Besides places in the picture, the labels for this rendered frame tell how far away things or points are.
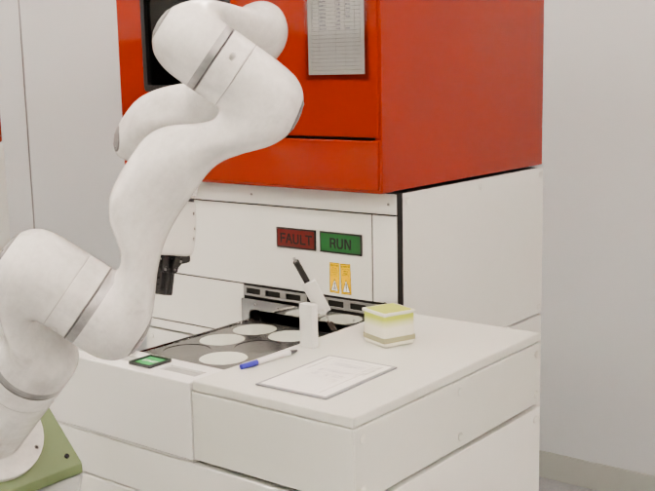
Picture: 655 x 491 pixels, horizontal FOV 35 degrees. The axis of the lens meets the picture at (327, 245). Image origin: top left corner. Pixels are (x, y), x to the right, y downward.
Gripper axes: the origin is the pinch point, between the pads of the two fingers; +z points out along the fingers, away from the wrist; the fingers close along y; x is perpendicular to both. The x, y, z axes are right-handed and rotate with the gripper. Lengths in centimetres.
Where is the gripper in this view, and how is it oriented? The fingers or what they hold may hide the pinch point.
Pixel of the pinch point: (164, 283)
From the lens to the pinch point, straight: 187.1
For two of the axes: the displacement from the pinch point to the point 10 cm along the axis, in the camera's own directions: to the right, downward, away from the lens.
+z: -1.1, 9.9, 0.0
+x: 7.9, 0.9, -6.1
